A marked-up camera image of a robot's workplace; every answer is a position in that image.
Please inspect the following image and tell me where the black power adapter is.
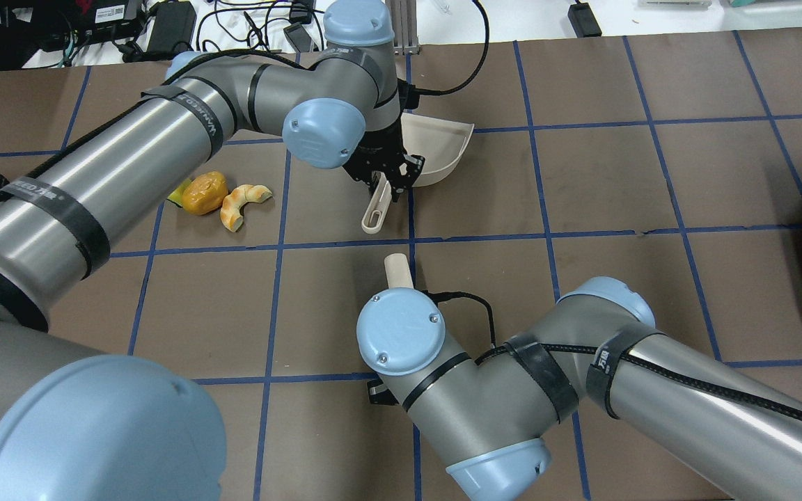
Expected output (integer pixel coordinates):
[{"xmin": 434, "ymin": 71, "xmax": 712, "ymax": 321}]
[{"xmin": 567, "ymin": 1, "xmax": 602, "ymax": 38}]

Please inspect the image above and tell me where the yellow green block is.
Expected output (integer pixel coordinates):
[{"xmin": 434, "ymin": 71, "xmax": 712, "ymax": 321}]
[{"xmin": 166, "ymin": 178, "xmax": 192, "ymax": 208}]

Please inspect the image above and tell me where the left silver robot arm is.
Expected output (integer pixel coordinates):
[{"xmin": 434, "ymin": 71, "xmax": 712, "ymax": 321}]
[{"xmin": 0, "ymin": 1, "xmax": 407, "ymax": 500}]

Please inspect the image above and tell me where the croissant pastry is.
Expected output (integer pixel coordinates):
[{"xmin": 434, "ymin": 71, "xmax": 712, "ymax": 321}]
[{"xmin": 219, "ymin": 184, "xmax": 273, "ymax": 232}]

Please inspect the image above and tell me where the aluminium frame post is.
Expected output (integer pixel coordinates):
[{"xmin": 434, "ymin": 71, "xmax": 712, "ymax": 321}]
[{"xmin": 385, "ymin": 0, "xmax": 420, "ymax": 55}]

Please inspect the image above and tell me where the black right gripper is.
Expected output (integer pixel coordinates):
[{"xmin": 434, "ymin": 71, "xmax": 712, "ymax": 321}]
[{"xmin": 366, "ymin": 378, "xmax": 399, "ymax": 406}]

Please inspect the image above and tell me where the beige dustpan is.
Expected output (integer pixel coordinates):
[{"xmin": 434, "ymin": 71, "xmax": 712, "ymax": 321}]
[{"xmin": 361, "ymin": 111, "xmax": 475, "ymax": 234}]

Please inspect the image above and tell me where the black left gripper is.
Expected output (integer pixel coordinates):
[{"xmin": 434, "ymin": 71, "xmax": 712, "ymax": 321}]
[{"xmin": 343, "ymin": 125, "xmax": 425, "ymax": 191}]

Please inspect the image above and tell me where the beige hand brush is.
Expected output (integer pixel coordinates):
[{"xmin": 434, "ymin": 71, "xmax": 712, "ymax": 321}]
[{"xmin": 383, "ymin": 253, "xmax": 415, "ymax": 289}]

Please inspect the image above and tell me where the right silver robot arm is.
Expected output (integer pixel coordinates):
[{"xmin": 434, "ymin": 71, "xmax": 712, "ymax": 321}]
[{"xmin": 356, "ymin": 277, "xmax": 802, "ymax": 500}]

